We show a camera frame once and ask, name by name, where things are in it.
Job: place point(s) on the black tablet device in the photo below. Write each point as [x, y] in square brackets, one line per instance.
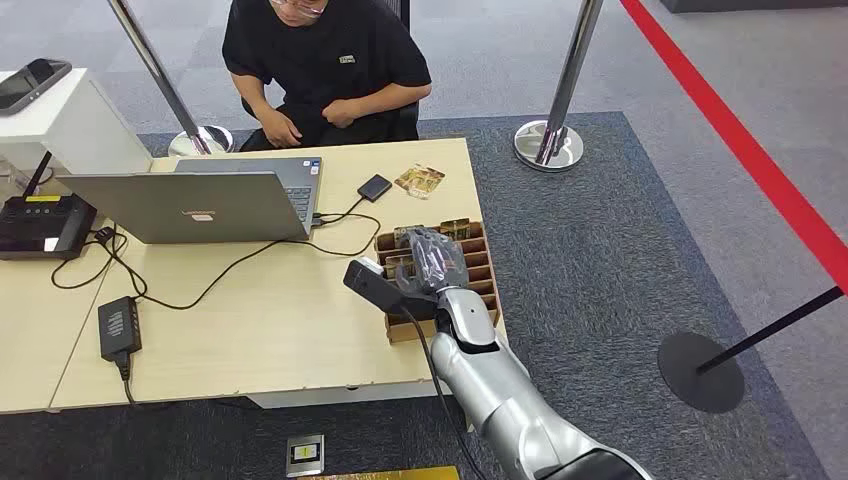
[30, 83]

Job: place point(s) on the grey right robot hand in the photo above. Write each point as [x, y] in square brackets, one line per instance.
[437, 262]

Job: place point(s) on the person's left hand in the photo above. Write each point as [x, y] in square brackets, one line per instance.
[341, 114]

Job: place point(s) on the patterned card in organizer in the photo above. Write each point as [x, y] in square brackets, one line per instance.
[403, 233]

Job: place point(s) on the black router with antenna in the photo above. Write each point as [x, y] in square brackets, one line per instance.
[43, 225]

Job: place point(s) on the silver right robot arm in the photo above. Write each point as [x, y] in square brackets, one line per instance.
[493, 391]

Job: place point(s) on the person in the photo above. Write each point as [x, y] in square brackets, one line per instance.
[324, 60]

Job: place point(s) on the dark grey carpet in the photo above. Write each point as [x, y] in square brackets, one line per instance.
[596, 278]

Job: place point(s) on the black stanchion with round base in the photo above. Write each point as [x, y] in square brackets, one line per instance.
[699, 374]

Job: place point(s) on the white pedestal box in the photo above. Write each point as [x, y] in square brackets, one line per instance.
[73, 126]

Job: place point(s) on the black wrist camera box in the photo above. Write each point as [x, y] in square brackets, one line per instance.
[371, 287]

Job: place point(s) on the upright chrome stanchion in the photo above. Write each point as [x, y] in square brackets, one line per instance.
[570, 73]

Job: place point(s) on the silver floor socket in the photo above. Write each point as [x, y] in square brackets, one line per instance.
[305, 456]

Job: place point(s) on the small black card reader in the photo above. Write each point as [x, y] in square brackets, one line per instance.
[374, 187]

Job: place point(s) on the brown cardboard card organizer box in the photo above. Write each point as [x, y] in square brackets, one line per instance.
[482, 265]

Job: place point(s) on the grey laptop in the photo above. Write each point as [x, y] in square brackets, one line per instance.
[192, 205]

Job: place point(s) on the red floor tape line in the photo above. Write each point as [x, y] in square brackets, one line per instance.
[742, 142]

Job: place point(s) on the yellow floor plate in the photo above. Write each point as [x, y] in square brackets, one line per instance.
[397, 474]

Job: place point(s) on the person's right forearm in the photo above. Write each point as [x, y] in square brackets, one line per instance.
[250, 96]

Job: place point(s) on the leaning chrome stanchion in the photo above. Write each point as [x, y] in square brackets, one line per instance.
[159, 73]

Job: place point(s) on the person's left forearm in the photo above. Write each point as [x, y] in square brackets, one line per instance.
[394, 98]

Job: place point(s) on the dark gold card in organizer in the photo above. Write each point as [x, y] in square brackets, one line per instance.
[455, 229]

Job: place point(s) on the black power adapter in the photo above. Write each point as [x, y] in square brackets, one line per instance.
[119, 328]

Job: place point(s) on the person's right hand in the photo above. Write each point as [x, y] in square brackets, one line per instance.
[279, 129]

